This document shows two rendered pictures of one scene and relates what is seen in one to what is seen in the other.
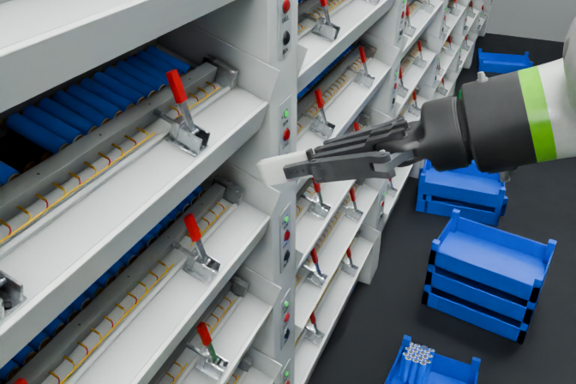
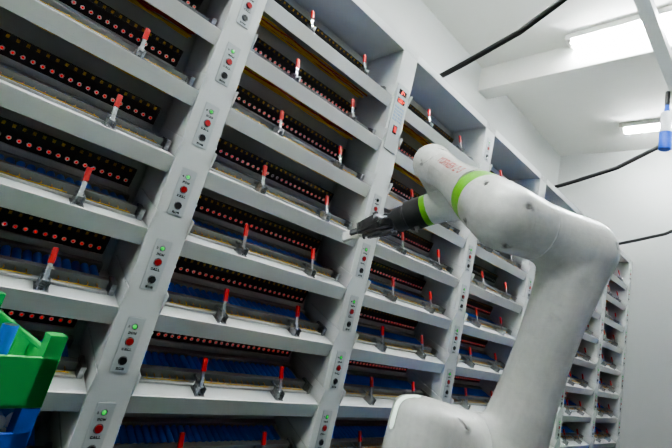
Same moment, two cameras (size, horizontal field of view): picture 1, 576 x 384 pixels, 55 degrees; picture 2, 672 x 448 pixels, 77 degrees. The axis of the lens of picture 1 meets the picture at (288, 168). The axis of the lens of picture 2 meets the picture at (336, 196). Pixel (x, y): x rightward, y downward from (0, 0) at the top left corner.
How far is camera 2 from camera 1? 1.03 m
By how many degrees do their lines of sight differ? 51
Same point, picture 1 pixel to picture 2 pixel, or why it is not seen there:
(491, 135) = (407, 206)
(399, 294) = not seen: outside the picture
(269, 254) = (340, 310)
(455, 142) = (398, 211)
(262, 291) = (331, 334)
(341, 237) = not seen: hidden behind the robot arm
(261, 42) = (362, 214)
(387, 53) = (450, 312)
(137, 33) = (321, 168)
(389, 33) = (453, 301)
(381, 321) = not seen: outside the picture
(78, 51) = (305, 157)
